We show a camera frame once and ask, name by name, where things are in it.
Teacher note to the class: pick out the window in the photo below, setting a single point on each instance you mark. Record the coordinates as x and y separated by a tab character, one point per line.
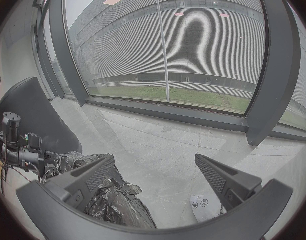
168	114

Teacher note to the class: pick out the black plastic bag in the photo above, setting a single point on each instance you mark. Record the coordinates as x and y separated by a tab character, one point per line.
113	204

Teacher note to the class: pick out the clear printed wrapper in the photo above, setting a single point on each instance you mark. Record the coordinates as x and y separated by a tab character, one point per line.
200	209

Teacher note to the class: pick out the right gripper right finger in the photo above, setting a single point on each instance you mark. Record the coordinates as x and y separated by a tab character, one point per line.
233	184

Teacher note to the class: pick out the dark grey round chair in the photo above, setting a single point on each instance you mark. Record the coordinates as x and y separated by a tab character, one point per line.
37	109

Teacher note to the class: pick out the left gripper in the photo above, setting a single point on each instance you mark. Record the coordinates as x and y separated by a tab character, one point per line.
29	159

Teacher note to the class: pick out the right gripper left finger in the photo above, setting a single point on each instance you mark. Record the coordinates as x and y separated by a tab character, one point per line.
77	184

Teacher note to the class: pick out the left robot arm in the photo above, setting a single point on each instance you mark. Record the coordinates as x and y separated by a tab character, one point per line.
11	126

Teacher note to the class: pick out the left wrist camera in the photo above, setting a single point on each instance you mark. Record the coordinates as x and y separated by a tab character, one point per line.
34	141

